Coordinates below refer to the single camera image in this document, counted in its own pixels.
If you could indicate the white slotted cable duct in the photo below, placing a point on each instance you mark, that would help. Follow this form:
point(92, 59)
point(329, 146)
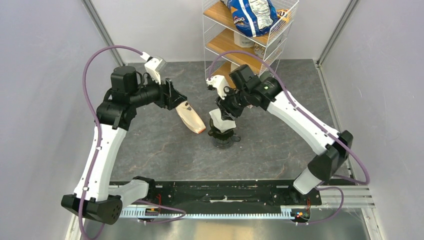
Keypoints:
point(148, 212)

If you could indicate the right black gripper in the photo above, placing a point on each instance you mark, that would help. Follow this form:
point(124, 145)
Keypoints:
point(226, 109)

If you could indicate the white paper coffee filter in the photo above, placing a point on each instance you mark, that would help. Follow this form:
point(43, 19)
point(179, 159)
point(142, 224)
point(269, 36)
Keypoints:
point(219, 123)

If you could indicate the aluminium frame rail right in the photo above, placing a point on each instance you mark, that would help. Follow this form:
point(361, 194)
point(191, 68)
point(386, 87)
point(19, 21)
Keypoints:
point(352, 4)

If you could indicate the orange M&M candy bag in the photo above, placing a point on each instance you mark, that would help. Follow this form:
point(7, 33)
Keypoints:
point(283, 14)

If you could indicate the dark green coffee dripper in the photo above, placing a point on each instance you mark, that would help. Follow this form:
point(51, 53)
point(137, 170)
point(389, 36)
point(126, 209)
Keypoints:
point(218, 134)

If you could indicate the white wire wooden shelf rack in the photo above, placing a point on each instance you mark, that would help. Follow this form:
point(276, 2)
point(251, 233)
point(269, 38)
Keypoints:
point(225, 47)

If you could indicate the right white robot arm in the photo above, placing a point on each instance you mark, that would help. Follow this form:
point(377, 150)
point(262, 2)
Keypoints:
point(329, 145)

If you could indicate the printed paper cup middle shelf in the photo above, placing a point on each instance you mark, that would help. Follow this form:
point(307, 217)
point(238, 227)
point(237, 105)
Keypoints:
point(259, 50)

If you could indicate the aluminium frame rail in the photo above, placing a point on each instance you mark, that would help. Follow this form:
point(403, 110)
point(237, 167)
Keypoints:
point(352, 4)
point(101, 28)

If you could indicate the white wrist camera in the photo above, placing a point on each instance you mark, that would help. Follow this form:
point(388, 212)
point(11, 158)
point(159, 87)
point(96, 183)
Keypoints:
point(219, 84)
point(154, 66)

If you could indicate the aluminium frame rail left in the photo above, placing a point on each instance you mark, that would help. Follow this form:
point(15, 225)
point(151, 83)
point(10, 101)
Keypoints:
point(101, 28)

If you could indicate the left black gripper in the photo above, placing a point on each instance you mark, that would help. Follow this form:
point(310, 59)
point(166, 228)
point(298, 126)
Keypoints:
point(168, 97)

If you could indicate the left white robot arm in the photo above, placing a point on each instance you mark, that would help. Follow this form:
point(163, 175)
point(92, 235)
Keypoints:
point(93, 199)

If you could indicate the white cup middle shelf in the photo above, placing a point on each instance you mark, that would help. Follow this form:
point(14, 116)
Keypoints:
point(242, 41)

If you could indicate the blue Doritos chip bag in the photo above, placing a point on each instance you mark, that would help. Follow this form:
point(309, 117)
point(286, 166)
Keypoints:
point(252, 18)

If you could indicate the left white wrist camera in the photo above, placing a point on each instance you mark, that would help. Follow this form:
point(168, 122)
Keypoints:
point(154, 66)

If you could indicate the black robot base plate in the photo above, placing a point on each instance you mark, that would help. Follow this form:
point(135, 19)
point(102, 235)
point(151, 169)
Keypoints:
point(231, 196)

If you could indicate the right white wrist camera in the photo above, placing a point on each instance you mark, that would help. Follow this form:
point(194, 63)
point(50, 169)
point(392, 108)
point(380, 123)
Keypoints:
point(219, 84)

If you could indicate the coffee filter pack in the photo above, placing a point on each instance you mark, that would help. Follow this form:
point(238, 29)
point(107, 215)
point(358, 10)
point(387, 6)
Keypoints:
point(190, 117)

